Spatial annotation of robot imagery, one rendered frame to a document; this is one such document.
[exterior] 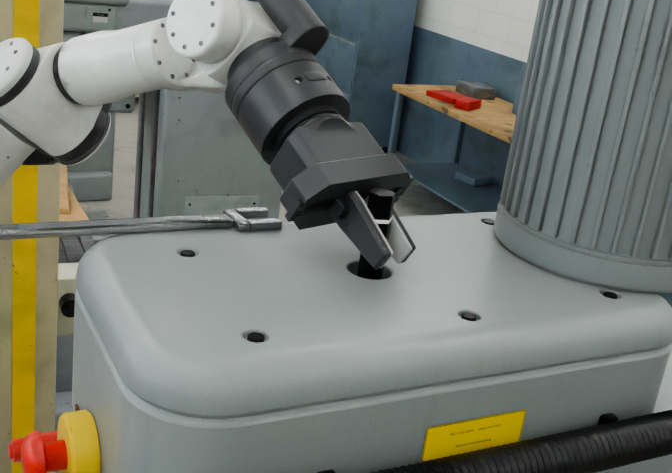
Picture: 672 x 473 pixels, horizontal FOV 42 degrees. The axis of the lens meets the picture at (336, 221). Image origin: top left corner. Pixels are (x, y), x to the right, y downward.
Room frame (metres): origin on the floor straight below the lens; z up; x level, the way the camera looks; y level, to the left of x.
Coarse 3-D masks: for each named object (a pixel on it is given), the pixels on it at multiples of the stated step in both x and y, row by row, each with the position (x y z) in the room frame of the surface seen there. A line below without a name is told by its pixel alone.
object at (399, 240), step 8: (392, 216) 0.67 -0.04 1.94; (392, 224) 0.67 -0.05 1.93; (400, 224) 0.67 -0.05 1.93; (392, 232) 0.67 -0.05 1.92; (400, 232) 0.66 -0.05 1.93; (392, 240) 0.67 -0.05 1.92; (400, 240) 0.66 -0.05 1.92; (408, 240) 0.66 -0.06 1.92; (392, 248) 0.67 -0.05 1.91; (400, 248) 0.66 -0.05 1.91; (408, 248) 0.65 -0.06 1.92; (392, 256) 0.66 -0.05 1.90; (400, 256) 0.66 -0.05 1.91; (408, 256) 0.66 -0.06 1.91
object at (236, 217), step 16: (240, 208) 0.75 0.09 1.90; (256, 208) 0.76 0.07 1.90; (0, 224) 0.64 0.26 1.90; (16, 224) 0.64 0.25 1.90; (32, 224) 0.65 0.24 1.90; (48, 224) 0.65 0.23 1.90; (64, 224) 0.66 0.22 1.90; (80, 224) 0.66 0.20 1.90; (96, 224) 0.67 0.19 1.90; (112, 224) 0.67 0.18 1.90; (128, 224) 0.68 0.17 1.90; (144, 224) 0.68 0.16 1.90; (160, 224) 0.69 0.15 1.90; (176, 224) 0.69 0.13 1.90; (192, 224) 0.70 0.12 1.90; (208, 224) 0.71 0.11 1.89; (224, 224) 0.71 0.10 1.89; (240, 224) 0.71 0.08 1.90; (256, 224) 0.72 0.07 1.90; (272, 224) 0.73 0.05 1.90
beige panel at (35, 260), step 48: (0, 0) 2.13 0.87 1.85; (48, 0) 2.19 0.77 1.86; (0, 192) 2.13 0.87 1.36; (48, 192) 2.19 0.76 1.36; (0, 240) 2.13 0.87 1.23; (48, 240) 2.19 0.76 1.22; (0, 288) 2.13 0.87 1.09; (48, 288) 2.19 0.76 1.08; (0, 336) 2.13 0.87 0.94; (48, 336) 2.20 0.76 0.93; (0, 384) 2.13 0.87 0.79; (48, 384) 2.20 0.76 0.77; (0, 432) 2.13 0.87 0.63
